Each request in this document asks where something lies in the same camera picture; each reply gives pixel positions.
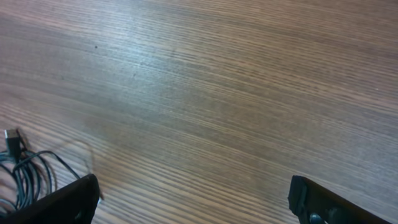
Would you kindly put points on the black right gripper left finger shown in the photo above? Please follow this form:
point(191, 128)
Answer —
point(73, 204)

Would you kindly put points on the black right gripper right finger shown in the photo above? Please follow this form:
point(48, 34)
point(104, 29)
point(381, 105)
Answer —
point(312, 203)

